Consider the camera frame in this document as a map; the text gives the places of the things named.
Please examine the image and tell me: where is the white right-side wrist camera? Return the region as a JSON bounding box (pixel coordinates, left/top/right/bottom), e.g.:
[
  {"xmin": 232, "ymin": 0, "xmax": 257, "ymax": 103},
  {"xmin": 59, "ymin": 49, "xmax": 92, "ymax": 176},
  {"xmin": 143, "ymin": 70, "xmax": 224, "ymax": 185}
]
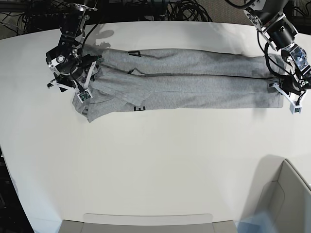
[{"xmin": 76, "ymin": 89, "xmax": 93, "ymax": 103}]

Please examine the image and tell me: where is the left-side robot arm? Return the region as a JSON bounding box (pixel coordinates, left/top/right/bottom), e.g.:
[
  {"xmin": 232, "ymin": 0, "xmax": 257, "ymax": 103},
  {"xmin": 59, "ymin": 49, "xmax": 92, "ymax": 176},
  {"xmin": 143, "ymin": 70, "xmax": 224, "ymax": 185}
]
[{"xmin": 243, "ymin": 0, "xmax": 311, "ymax": 105}]

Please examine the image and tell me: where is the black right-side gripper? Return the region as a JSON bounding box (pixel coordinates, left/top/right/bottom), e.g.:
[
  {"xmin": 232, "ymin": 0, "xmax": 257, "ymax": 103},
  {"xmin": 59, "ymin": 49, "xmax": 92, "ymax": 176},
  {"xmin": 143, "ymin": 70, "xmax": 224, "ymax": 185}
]
[{"xmin": 47, "ymin": 54, "xmax": 102, "ymax": 93}]

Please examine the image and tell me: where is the blue object bottom corner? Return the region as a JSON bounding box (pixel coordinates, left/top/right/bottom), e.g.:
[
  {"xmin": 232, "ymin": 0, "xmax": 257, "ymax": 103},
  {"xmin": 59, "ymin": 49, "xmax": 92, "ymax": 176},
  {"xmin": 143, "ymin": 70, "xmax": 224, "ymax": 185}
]
[{"xmin": 237, "ymin": 211, "xmax": 277, "ymax": 233}]

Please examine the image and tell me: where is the right-side robot arm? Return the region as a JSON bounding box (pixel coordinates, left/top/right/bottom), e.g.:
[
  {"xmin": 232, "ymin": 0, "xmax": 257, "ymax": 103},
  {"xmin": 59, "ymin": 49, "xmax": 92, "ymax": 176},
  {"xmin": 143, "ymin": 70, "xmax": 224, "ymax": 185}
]
[{"xmin": 46, "ymin": 0, "xmax": 102, "ymax": 101}]

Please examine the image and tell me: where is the grey bin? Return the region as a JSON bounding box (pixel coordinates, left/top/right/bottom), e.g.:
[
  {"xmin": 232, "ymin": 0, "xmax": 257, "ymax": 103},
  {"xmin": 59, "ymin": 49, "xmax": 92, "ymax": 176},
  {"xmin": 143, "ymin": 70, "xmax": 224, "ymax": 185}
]
[
  {"xmin": 256, "ymin": 160, "xmax": 311, "ymax": 233},
  {"xmin": 59, "ymin": 213, "xmax": 237, "ymax": 233}
]

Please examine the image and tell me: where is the grey bin front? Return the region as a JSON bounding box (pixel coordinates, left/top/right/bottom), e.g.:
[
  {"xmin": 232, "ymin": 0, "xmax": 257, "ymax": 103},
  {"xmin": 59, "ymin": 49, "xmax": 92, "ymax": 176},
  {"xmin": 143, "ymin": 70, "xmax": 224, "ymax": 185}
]
[{"xmin": 59, "ymin": 213, "xmax": 237, "ymax": 233}]

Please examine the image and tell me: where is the black floor cable pile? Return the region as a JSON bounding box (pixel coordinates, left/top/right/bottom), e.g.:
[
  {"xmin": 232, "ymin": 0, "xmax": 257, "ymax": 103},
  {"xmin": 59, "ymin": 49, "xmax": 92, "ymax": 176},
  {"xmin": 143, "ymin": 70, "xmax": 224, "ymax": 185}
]
[{"xmin": 136, "ymin": 0, "xmax": 214, "ymax": 24}]

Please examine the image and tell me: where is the white left-side wrist camera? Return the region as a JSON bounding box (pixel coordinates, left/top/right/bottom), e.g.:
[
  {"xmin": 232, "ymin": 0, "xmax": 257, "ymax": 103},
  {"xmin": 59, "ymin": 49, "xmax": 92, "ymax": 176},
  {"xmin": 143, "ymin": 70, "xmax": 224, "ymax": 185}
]
[{"xmin": 290, "ymin": 102, "xmax": 302, "ymax": 114}]

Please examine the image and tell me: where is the grey T-shirt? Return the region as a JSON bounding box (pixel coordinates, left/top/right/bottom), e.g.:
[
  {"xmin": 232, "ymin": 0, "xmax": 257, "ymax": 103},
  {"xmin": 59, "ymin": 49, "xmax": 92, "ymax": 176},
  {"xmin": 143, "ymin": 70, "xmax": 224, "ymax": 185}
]
[{"xmin": 72, "ymin": 47, "xmax": 283, "ymax": 122}]

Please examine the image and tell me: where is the grey bin right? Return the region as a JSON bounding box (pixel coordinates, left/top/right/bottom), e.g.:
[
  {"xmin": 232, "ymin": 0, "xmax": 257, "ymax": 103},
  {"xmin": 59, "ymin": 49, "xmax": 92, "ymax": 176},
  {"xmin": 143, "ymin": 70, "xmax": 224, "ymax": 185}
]
[{"xmin": 256, "ymin": 160, "xmax": 311, "ymax": 233}]

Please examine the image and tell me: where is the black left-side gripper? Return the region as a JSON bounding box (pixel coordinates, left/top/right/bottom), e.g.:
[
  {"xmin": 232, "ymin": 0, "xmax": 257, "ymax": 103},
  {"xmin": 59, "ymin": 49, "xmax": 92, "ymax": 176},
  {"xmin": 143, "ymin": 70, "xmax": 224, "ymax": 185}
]
[{"xmin": 267, "ymin": 77, "xmax": 310, "ymax": 104}]

